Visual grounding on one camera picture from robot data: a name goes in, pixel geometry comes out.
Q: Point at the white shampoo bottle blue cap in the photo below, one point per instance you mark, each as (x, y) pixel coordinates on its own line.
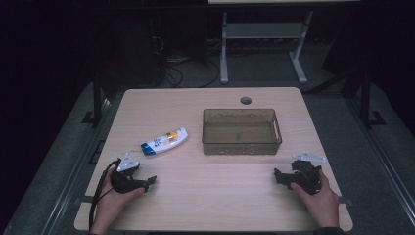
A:
(164, 141)

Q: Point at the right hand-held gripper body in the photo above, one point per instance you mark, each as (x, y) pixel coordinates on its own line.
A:
(308, 178)

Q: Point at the metal floor rail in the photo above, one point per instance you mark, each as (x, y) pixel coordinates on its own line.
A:
(70, 182)
(385, 163)

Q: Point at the person's left hand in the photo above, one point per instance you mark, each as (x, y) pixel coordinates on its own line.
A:
(109, 205)

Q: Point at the person's right hand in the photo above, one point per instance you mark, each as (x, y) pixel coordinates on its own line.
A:
(323, 209)

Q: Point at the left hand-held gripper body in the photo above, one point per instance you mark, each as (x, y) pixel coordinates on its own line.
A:
(125, 182)

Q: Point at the black metal stand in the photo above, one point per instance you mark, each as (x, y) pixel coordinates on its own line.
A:
(97, 98)
(366, 98)

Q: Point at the brown transparent plastic bin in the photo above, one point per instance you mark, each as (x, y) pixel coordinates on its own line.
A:
(241, 148)

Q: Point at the white metal-legged desk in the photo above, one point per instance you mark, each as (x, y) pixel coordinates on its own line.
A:
(261, 31)

